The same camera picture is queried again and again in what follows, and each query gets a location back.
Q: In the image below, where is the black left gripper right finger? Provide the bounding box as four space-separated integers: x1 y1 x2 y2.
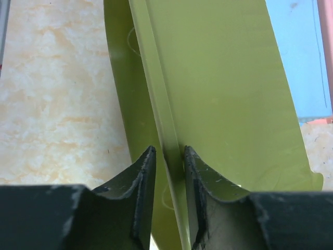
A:
184 146 332 249

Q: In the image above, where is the aluminium frame rail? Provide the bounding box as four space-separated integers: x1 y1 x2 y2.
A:
0 0 10 72

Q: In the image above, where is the olive green plastic basket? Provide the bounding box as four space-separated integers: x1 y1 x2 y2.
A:
104 1 323 249

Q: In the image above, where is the pink shallow plastic tray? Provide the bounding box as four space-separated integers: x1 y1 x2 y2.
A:
304 1 332 124

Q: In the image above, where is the blue shallow plastic tray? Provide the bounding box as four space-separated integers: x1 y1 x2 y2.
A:
266 0 332 123

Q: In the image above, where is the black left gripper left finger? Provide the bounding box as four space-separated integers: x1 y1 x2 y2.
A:
1 146 156 250

